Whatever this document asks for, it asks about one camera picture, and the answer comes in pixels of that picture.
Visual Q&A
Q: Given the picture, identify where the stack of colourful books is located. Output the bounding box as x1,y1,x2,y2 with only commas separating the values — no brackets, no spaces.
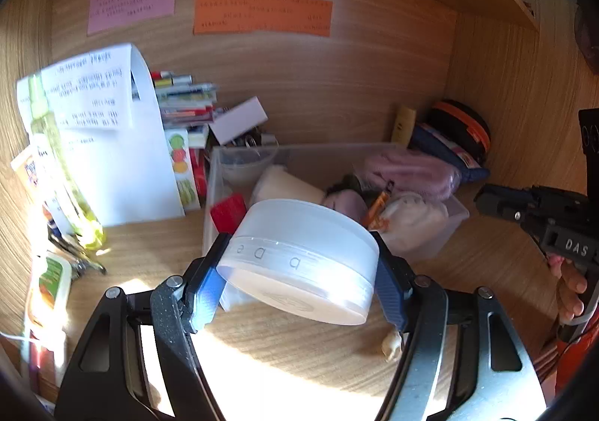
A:
152,70,221,127

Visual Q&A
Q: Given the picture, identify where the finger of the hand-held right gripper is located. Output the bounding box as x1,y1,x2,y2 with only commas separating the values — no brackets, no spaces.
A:
474,184,534,222
530,186,589,212

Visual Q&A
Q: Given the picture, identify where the pink cord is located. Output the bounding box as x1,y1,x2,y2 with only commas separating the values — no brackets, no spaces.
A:
365,150,462,202

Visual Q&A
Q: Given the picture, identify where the orange and blue box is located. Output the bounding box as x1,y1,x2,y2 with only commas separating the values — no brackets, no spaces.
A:
12,145,61,235

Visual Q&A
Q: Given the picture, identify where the blue patchwork pouch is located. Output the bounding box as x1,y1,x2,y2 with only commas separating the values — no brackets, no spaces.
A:
412,122,490,183

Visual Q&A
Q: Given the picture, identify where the red pouch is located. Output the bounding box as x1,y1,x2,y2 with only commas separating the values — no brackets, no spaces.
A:
210,195,246,232

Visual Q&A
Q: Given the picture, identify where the frosted white round jar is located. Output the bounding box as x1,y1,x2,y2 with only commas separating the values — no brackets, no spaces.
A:
216,199,381,326

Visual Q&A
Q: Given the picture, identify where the white paper sheet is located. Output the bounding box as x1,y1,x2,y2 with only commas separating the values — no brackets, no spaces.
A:
16,43,185,228

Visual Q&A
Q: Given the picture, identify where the yellow spray bottle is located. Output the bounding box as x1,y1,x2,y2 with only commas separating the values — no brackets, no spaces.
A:
28,75,106,248

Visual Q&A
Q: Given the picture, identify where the clear plastic storage bin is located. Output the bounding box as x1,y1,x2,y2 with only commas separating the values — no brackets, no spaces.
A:
202,143,470,263

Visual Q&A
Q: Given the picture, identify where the orange snack packet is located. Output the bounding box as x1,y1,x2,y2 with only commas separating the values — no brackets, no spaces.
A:
365,182,394,232

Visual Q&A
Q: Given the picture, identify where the green lotion tube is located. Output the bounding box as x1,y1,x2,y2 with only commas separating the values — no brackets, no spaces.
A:
28,255,73,333

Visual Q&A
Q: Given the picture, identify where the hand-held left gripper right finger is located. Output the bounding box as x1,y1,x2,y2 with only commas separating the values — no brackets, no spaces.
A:
372,234,548,421

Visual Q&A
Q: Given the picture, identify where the small cream figurine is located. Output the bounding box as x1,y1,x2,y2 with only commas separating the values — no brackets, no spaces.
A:
381,332,403,361

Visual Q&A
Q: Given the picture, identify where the orange paper note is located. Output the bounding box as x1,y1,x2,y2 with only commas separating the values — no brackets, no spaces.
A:
193,0,333,37

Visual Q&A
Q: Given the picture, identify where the white cardboard box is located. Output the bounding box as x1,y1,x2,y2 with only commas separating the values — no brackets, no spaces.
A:
209,97,268,146

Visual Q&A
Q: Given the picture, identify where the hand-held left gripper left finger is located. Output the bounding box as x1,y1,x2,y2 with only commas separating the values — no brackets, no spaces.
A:
54,231,232,421

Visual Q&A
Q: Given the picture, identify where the person's right hand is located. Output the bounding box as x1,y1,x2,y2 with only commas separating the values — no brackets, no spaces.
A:
547,255,589,323

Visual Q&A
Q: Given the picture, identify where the black and orange case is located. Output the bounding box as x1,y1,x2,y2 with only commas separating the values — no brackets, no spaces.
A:
429,99,492,164

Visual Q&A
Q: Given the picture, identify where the person's right forearm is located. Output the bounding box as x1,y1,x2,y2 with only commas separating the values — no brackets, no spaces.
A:
543,323,591,405

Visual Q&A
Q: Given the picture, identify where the wooden desktop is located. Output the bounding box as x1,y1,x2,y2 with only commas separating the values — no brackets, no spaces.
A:
0,140,576,421

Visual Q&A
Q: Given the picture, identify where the fruit print box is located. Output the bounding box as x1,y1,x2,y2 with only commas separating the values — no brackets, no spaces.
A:
166,128,200,211

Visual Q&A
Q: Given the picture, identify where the clear plastic bowl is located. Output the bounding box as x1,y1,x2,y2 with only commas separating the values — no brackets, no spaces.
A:
220,147,277,185

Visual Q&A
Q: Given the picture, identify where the metal key ring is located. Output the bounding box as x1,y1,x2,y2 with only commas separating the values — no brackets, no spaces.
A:
238,133,277,148

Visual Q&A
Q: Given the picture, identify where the pink round jar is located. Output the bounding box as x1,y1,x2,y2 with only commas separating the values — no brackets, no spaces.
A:
323,192,367,222

